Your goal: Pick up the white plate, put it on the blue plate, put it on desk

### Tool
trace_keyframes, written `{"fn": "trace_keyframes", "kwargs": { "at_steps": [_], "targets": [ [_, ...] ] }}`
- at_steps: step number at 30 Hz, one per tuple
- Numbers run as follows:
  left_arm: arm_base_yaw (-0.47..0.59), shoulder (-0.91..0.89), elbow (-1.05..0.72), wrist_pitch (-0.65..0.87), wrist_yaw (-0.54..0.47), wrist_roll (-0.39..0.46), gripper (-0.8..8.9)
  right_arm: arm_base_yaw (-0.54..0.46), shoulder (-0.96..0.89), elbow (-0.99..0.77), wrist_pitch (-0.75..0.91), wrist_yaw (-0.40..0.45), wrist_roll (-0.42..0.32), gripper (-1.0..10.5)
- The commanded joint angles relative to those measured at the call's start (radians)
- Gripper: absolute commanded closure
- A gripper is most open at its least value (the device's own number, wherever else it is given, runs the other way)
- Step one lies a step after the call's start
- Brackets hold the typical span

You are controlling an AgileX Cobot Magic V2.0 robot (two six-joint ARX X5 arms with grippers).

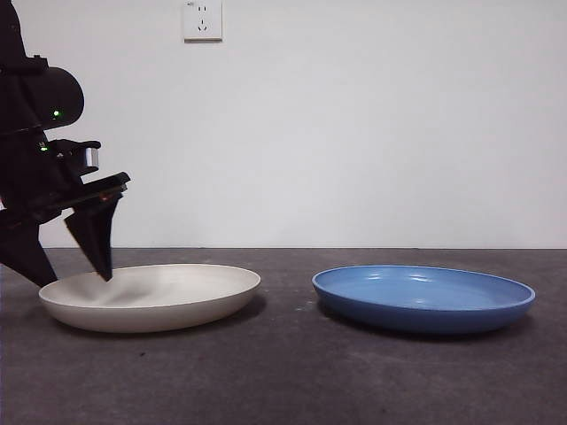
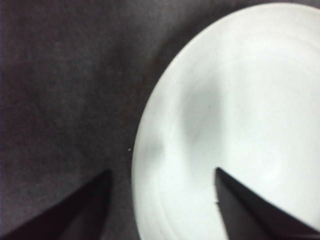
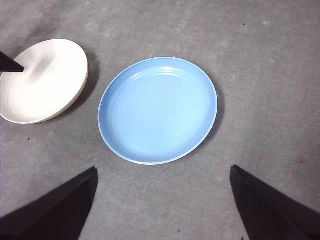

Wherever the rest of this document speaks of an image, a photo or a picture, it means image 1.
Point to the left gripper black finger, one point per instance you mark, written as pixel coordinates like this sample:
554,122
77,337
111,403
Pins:
95,239
26,252

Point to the white round plate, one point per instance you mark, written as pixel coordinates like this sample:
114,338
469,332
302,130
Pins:
177,305

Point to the blue round plate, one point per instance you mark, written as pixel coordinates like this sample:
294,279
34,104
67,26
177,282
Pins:
421,316

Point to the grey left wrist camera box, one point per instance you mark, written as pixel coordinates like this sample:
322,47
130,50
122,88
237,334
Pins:
90,158

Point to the white wall socket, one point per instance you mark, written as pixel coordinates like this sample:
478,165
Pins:
203,26

